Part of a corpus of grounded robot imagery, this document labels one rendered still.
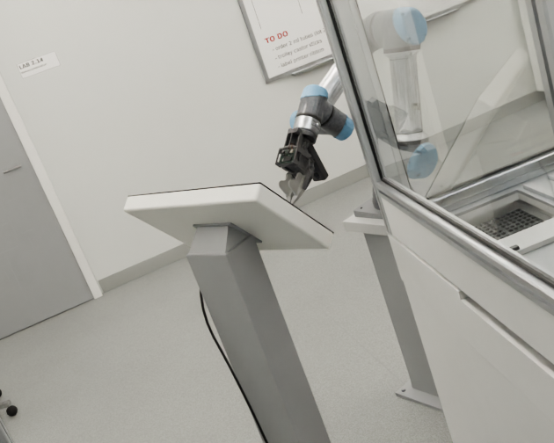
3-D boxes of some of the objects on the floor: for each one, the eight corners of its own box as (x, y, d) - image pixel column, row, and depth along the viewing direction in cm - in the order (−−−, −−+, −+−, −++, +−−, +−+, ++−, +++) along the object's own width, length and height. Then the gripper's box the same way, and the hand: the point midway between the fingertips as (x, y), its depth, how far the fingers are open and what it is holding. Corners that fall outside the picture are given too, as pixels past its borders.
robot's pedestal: (396, 395, 278) (338, 222, 254) (442, 354, 293) (393, 187, 269) (456, 417, 254) (399, 228, 230) (505, 371, 269) (455, 189, 245)
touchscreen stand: (325, 453, 260) (229, 201, 228) (434, 477, 230) (343, 192, 198) (241, 557, 226) (115, 279, 194) (357, 602, 196) (230, 283, 164)
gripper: (281, 129, 202) (263, 197, 195) (305, 124, 195) (287, 194, 189) (300, 143, 207) (283, 209, 200) (324, 139, 201) (308, 207, 194)
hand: (293, 202), depth 197 cm, fingers closed
